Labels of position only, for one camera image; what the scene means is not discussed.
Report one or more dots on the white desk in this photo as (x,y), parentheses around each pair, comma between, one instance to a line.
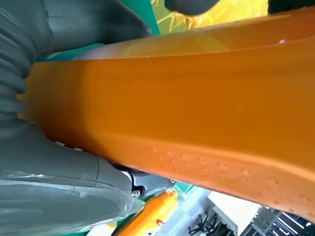
(233,208)

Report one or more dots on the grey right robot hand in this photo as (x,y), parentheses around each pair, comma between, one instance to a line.
(49,182)

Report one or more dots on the yellow plastic-wrapped flat box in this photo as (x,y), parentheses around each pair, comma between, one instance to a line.
(233,13)

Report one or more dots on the black office chair base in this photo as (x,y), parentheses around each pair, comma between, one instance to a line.
(206,226)

